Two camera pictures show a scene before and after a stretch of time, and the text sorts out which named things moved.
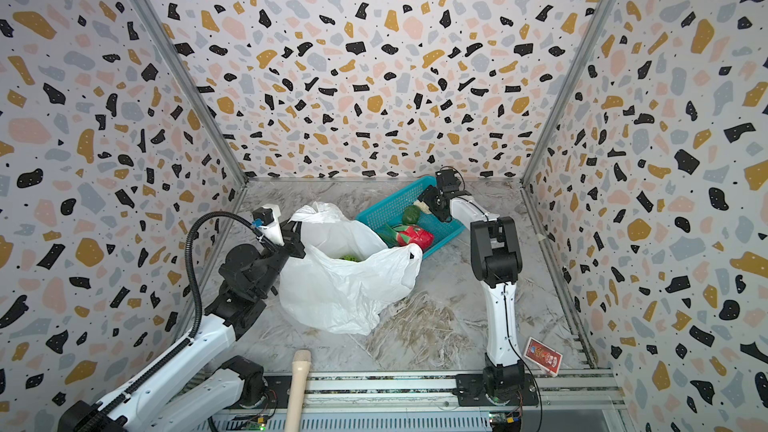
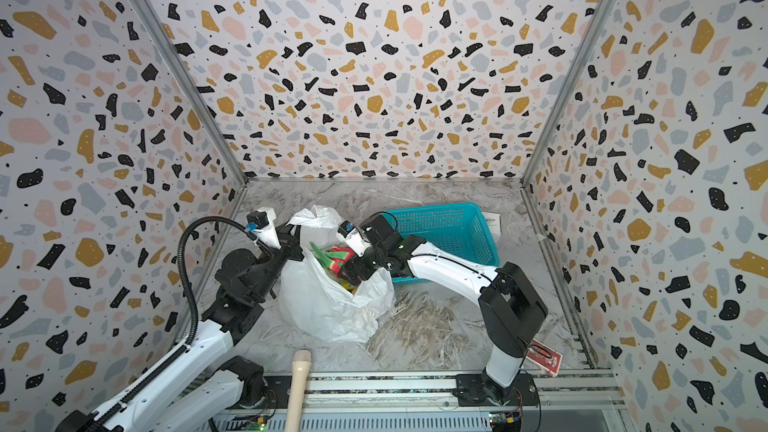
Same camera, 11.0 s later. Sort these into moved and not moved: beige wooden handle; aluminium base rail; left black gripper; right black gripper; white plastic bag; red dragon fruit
Moved: red dragon fruit; right black gripper
Not moved: left black gripper; aluminium base rail; white plastic bag; beige wooden handle
